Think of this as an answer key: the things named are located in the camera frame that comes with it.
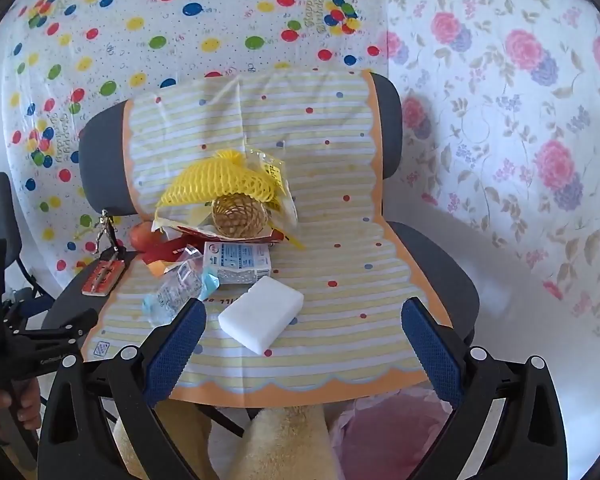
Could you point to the grey office chair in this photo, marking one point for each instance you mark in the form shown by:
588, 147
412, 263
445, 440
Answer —
100, 160

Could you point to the balloon print plastic sheet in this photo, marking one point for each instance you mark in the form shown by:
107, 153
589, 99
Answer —
130, 35

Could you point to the floral print sheet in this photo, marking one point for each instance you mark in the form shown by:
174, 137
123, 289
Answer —
505, 135

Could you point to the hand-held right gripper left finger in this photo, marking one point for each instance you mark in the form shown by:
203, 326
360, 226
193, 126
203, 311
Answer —
180, 345

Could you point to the grey pen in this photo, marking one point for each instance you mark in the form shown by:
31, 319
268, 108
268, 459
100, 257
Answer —
106, 272

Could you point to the person's left hand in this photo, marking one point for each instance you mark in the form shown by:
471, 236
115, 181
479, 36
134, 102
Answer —
29, 405

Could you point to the trash bin with pink bag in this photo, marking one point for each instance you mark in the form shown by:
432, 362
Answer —
380, 430

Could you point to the woven wicker ball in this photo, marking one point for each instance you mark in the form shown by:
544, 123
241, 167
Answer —
240, 217

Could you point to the yellow striped dotted cloth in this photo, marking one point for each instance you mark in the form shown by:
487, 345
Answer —
330, 210

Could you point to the red paper packet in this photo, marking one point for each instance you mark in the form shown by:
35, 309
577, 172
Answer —
162, 252

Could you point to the crushed clear plastic bottle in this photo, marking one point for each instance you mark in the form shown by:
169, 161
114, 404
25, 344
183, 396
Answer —
172, 295

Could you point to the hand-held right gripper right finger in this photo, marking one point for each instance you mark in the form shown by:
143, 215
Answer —
430, 350

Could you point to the clear plastic bag yellow label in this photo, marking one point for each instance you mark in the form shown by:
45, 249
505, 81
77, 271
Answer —
276, 172

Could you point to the yellow foam fruit net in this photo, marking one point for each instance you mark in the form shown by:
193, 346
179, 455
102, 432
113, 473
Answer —
200, 185

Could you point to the dark side chair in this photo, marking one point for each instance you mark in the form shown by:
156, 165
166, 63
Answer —
0, 205

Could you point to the cream fluffy cushion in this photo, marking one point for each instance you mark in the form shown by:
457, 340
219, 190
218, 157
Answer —
280, 445

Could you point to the white foam block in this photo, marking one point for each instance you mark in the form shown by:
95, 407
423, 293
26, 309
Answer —
260, 315

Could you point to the white blue carton box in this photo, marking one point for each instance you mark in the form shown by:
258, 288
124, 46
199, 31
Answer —
235, 260

